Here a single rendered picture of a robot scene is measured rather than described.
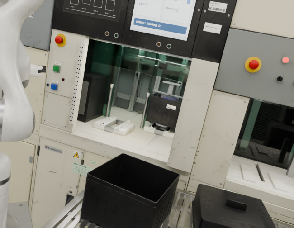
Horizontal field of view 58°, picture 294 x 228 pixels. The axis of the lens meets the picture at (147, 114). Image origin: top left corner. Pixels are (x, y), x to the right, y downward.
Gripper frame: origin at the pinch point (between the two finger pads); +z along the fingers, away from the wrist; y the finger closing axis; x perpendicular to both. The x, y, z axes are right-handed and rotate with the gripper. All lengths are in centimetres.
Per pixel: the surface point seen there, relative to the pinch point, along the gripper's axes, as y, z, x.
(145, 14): 43, 12, 35
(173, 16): 57, 12, 37
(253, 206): 110, -4, -34
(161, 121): 55, 54, -24
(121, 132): 36, 32, -31
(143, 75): 23, 103, -2
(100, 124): 22.2, 31.5, -29.8
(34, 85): -12.8, 12.4, -12.2
